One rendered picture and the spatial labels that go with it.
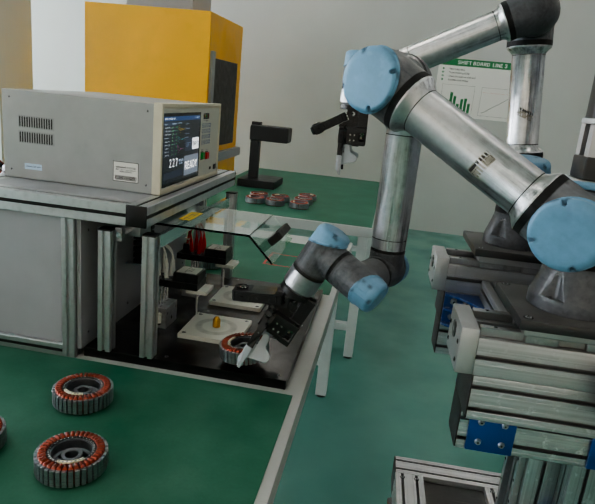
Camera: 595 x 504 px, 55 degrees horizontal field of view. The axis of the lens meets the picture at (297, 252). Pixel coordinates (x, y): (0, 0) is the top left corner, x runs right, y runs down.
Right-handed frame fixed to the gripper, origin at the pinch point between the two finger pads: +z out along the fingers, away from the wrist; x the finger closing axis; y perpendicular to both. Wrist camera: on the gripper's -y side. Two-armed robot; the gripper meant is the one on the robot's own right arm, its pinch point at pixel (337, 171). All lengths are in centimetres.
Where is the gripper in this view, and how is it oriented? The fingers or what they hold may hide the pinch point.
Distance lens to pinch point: 177.9
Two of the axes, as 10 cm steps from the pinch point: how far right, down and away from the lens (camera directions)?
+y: 9.9, 1.2, -1.1
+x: 1.4, -2.5, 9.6
